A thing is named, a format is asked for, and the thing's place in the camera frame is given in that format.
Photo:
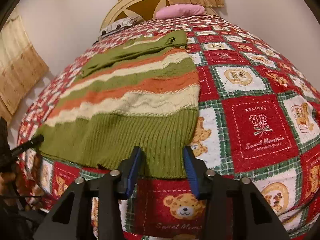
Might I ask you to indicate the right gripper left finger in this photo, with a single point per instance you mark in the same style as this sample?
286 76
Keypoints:
89 209

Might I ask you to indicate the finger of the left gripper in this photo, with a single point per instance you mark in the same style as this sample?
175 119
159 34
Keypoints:
33 143

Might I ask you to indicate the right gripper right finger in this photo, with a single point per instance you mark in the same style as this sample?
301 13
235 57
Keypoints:
235 209

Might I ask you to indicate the green orange striped knit sweater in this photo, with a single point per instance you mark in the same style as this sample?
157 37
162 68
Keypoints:
142 93

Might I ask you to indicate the beige curtain on left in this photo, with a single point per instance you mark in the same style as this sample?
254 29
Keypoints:
21 66

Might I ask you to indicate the red teddy bear patchwork bedspread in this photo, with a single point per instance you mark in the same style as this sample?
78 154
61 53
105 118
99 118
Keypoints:
259 118

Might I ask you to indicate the white patterned pillow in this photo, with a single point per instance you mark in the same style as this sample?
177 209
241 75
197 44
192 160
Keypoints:
121 24

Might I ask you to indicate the cream wooden headboard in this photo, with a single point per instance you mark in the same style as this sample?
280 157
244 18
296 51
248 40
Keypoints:
133 8

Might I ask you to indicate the pink pillow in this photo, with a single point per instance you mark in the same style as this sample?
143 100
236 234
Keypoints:
180 10

